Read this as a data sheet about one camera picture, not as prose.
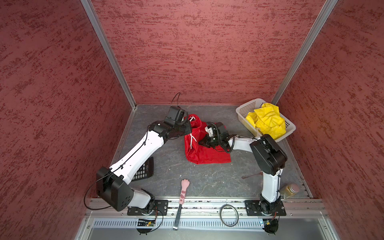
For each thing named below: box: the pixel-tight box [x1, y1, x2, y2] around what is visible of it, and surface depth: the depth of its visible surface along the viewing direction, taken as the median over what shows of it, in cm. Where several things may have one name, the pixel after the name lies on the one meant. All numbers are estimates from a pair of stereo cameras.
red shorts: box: [184, 114, 232, 165], surface depth 84 cm
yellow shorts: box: [245, 102, 287, 140], surface depth 99 cm
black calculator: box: [131, 156, 154, 182], surface depth 86 cm
